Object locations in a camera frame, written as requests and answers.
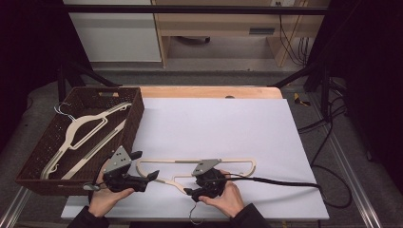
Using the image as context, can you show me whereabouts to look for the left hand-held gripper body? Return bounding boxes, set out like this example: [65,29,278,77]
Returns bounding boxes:
[103,145,149,193]

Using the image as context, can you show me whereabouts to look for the black floor cable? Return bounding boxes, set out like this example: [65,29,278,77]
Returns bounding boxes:
[297,96,348,134]

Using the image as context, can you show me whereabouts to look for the black metal stand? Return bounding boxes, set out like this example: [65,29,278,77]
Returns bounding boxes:
[56,60,123,103]
[269,61,332,122]

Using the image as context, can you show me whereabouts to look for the black curtain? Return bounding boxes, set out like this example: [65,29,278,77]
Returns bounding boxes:
[303,0,403,184]
[0,0,93,153]

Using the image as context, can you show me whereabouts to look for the aluminium frame rail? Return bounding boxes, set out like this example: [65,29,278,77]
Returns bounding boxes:
[0,186,32,228]
[308,94,383,228]

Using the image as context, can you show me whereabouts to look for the black desk cables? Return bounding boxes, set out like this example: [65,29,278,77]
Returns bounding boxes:
[278,13,310,67]

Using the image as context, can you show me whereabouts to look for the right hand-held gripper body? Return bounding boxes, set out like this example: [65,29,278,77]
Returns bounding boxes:
[192,159,226,198]

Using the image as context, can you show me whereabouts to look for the black horizontal bar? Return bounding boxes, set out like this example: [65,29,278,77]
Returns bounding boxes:
[61,4,329,15]

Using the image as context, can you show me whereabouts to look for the person's left hand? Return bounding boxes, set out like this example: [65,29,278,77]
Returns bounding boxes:
[88,172,136,219]

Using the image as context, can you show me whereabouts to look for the brown woven basket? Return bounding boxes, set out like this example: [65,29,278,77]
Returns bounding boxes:
[15,85,145,197]

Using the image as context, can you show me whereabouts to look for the yellow black object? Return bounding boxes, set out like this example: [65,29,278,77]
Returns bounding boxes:
[293,92,312,107]

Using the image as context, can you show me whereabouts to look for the white table sheet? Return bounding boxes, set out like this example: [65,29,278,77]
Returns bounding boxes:
[60,97,330,221]

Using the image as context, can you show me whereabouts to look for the thick black gripper cable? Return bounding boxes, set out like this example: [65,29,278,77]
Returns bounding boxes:
[218,173,354,210]

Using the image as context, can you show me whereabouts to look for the person's right hand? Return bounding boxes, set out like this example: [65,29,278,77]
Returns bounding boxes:
[199,169,245,219]

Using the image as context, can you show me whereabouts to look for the beige wooden desk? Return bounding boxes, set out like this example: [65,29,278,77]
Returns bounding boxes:
[151,0,331,68]

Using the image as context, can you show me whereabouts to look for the cream wooden clothes hanger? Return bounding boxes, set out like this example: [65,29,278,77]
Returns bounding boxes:
[40,102,132,181]
[136,157,257,226]

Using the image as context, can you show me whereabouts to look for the white cabinet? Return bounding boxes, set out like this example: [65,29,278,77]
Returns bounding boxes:
[63,0,163,63]

